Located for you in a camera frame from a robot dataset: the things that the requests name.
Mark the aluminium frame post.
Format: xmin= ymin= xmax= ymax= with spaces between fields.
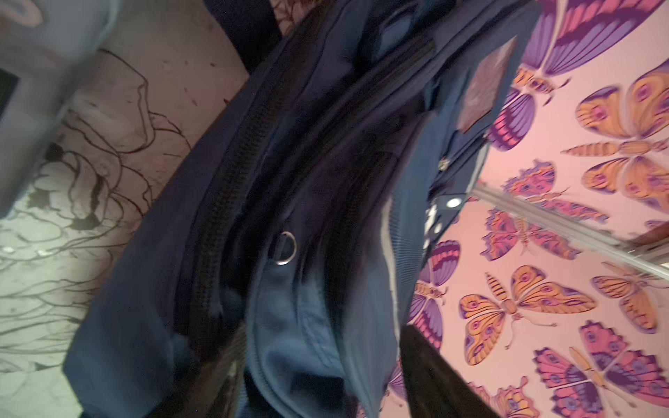
xmin=471 ymin=185 xmax=668 ymax=280

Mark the white eraser box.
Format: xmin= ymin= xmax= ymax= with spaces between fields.
xmin=1 ymin=0 xmax=121 ymax=216

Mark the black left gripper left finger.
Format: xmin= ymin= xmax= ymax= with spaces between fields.
xmin=147 ymin=324 xmax=246 ymax=418

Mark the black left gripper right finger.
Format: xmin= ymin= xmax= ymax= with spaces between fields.
xmin=400 ymin=325 xmax=497 ymax=418

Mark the navy blue backpack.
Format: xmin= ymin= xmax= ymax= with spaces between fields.
xmin=64 ymin=1 xmax=540 ymax=417

